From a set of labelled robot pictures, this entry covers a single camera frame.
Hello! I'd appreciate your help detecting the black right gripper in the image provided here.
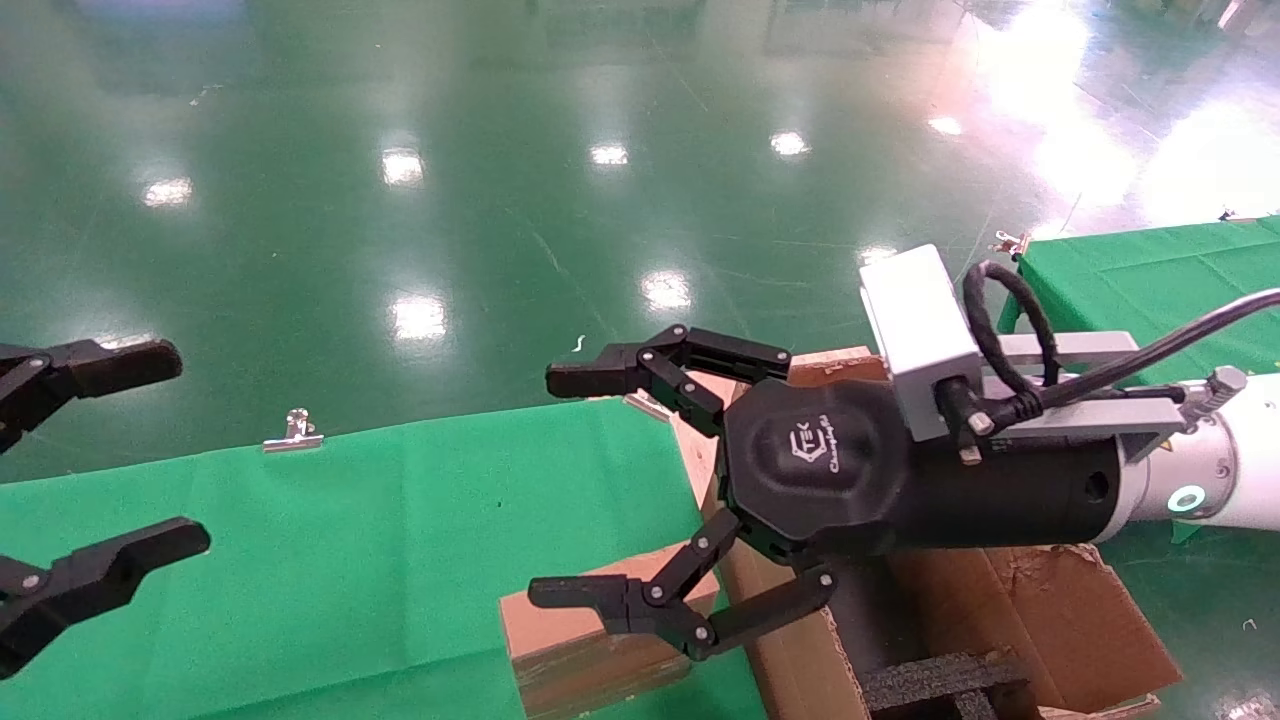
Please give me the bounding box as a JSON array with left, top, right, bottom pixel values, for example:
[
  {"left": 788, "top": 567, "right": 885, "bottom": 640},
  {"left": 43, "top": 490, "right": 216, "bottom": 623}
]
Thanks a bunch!
[{"left": 528, "top": 325, "right": 1122, "bottom": 662}]

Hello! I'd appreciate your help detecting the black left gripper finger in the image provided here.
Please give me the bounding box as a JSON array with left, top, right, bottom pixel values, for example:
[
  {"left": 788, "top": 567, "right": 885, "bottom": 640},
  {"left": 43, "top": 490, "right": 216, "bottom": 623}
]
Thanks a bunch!
[
  {"left": 0, "top": 338, "right": 184, "bottom": 454},
  {"left": 0, "top": 517, "right": 212, "bottom": 680}
]

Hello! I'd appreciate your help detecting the small brown cardboard box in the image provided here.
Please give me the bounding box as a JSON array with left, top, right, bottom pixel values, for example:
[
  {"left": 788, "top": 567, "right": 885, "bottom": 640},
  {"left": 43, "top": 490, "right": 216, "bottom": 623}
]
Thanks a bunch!
[{"left": 500, "top": 570, "right": 723, "bottom": 720}]

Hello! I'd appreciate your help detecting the large open cardboard carton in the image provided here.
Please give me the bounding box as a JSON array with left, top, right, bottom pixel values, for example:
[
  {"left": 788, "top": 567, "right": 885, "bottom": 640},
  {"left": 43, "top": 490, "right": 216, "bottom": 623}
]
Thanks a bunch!
[{"left": 672, "top": 347, "right": 1184, "bottom": 720}]

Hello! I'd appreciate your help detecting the large green table cloth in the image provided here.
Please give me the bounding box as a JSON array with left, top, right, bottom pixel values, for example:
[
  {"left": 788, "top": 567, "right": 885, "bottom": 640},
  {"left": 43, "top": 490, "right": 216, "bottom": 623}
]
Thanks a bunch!
[{"left": 0, "top": 398, "right": 767, "bottom": 720}]

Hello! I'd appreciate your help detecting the long black foam insert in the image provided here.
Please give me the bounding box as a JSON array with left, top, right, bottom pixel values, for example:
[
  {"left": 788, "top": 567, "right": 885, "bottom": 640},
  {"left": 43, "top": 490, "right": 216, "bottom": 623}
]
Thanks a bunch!
[{"left": 860, "top": 648, "right": 1033, "bottom": 720}]

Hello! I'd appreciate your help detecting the small green table cloth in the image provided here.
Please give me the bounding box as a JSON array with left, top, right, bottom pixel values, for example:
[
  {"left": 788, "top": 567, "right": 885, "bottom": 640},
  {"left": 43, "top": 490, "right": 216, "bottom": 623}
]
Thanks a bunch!
[{"left": 998, "top": 215, "right": 1280, "bottom": 546}]

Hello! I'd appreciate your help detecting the silver camera mount bracket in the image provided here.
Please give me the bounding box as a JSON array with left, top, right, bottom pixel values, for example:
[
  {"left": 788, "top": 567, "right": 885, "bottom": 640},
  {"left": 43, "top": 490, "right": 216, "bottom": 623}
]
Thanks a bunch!
[{"left": 980, "top": 333, "right": 1251, "bottom": 466}]

